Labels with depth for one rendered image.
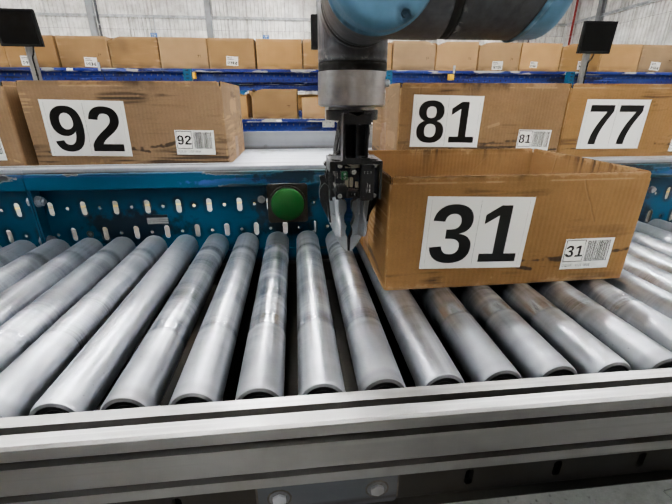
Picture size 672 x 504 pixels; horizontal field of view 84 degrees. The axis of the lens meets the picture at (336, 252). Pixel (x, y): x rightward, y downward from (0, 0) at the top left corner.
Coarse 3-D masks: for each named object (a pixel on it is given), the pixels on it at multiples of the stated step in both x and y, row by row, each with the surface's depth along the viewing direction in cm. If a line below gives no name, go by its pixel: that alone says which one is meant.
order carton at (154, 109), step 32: (32, 96) 74; (64, 96) 74; (96, 96) 75; (128, 96) 75; (160, 96) 76; (192, 96) 76; (224, 96) 80; (32, 128) 76; (128, 128) 77; (160, 128) 78; (192, 128) 79; (224, 128) 80; (64, 160) 79; (96, 160) 79; (128, 160) 80; (160, 160) 80; (192, 160) 81; (224, 160) 82
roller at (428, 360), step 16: (368, 272) 68; (384, 304) 56; (400, 304) 53; (416, 304) 53; (400, 320) 50; (416, 320) 49; (400, 336) 48; (416, 336) 46; (432, 336) 46; (416, 352) 44; (432, 352) 42; (416, 368) 42; (432, 368) 40; (448, 368) 40; (416, 384) 41; (432, 384) 40
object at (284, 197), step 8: (280, 192) 78; (288, 192) 78; (296, 192) 78; (272, 200) 79; (280, 200) 78; (288, 200) 79; (296, 200) 79; (272, 208) 79; (280, 208) 79; (288, 208) 79; (296, 208) 79; (280, 216) 80; (288, 216) 80; (296, 216) 80
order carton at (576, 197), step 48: (384, 192) 53; (432, 192) 51; (480, 192) 52; (528, 192) 53; (576, 192) 54; (624, 192) 55; (384, 240) 54; (528, 240) 56; (624, 240) 58; (384, 288) 56
